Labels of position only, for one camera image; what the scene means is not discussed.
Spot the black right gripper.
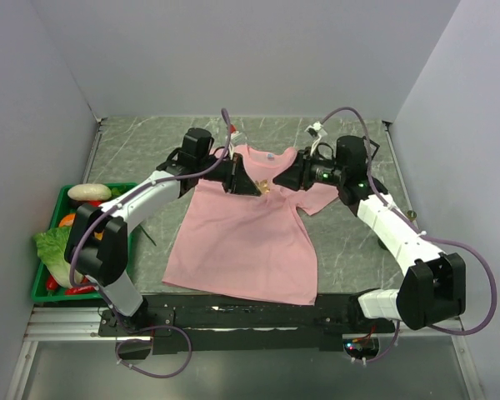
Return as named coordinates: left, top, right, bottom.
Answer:
left=272, top=147, right=346, bottom=192

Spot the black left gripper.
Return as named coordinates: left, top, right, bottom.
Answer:
left=197, top=152, right=260, bottom=197

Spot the red maple leaf brooch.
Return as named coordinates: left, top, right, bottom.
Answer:
left=254, top=179, right=271, bottom=196

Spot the pink t-shirt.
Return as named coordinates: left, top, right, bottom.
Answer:
left=162, top=145, right=338, bottom=306

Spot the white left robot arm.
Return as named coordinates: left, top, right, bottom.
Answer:
left=64, top=128, right=261, bottom=335

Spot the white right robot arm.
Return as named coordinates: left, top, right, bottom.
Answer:
left=273, top=135, right=466, bottom=333

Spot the green glass bottle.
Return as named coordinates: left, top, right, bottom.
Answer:
left=407, top=210, right=417, bottom=222

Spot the red tomato toy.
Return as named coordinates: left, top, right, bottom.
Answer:
left=87, top=200, right=104, bottom=207

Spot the white radish toy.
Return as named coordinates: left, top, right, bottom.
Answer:
left=67, top=183, right=112, bottom=202

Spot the orange fruit toy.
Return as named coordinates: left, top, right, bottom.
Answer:
left=58, top=213, right=76, bottom=228

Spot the green lettuce toy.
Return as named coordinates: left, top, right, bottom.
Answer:
left=32, top=227, right=72, bottom=288

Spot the green plastic crate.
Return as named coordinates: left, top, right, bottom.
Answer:
left=31, top=182, right=137, bottom=304

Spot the red chili pepper toy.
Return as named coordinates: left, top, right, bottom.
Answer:
left=46, top=275, right=95, bottom=296

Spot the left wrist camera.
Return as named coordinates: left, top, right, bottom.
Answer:
left=230, top=124, right=248, bottom=147

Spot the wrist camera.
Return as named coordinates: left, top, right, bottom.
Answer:
left=230, top=124, right=248, bottom=147
left=305, top=122, right=328, bottom=156

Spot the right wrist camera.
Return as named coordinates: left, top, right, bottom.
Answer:
left=305, top=122, right=328, bottom=156

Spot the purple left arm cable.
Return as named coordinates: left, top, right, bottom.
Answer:
left=68, top=107, right=238, bottom=379

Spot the aluminium table edge rail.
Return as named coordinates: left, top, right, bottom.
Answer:
left=81, top=117, right=107, bottom=183

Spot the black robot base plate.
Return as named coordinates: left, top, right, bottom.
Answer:
left=98, top=293, right=395, bottom=359

